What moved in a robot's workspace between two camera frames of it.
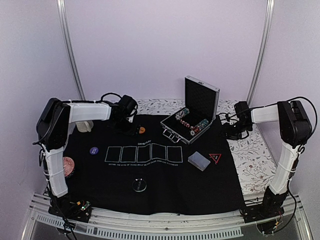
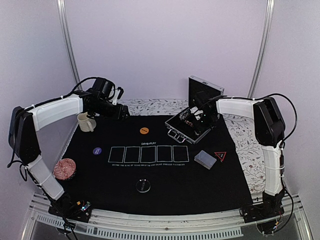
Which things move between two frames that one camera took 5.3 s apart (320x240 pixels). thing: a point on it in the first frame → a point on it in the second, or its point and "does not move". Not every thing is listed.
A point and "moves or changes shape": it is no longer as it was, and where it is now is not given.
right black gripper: [229, 135] → [199, 129]
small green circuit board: [86, 205] does not move
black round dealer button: [139, 185] moves or changes shape
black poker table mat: [142, 171] does not move
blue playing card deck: [199, 161] → [205, 159]
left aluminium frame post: [62, 12] does not move
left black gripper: [133, 131] → [120, 114]
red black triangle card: [215, 157] → [221, 155]
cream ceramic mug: [84, 126] does not move
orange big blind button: [142, 130] moves or changes shape
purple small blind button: [94, 150] moves or changes shape
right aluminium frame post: [266, 30] does not move
